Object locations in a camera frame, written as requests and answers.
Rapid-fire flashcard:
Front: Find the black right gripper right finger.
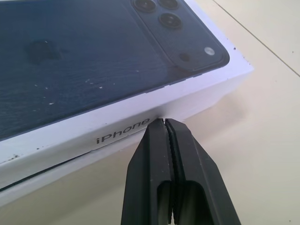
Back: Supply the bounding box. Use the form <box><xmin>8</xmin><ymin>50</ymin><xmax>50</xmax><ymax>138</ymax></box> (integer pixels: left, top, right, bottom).
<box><xmin>165</xmin><ymin>118</ymin><xmax>242</xmax><ymax>225</ymax></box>

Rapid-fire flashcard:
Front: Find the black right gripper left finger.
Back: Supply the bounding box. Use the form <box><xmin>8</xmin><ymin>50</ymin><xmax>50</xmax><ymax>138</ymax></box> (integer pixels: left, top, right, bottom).
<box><xmin>120</xmin><ymin>118</ymin><xmax>174</xmax><ymax>225</ymax></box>

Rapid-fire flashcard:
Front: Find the white iPhone box lid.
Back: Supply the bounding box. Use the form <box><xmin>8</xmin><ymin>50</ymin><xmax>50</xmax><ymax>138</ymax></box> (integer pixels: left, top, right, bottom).
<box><xmin>0</xmin><ymin>0</ymin><xmax>255</xmax><ymax>170</ymax></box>

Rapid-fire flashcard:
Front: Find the white phone box base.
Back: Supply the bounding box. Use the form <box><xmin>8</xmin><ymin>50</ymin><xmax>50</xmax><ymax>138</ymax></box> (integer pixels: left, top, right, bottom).
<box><xmin>0</xmin><ymin>140</ymin><xmax>150</xmax><ymax>208</ymax></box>

